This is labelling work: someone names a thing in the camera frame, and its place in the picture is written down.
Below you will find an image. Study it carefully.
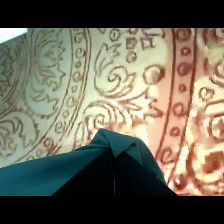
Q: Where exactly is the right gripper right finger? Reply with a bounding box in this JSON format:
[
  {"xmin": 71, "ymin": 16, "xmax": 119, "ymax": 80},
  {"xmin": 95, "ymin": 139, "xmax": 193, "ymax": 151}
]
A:
[{"xmin": 114, "ymin": 150, "xmax": 178, "ymax": 197}]

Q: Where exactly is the teal shirt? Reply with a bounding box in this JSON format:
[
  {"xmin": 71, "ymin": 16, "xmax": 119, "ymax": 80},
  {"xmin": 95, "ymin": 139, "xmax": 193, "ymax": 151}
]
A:
[{"xmin": 0, "ymin": 128, "xmax": 168, "ymax": 197}]

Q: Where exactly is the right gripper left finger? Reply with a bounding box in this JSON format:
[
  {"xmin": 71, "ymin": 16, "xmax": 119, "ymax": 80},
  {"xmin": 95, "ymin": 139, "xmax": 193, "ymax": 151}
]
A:
[{"xmin": 51, "ymin": 149, "xmax": 116, "ymax": 197}]

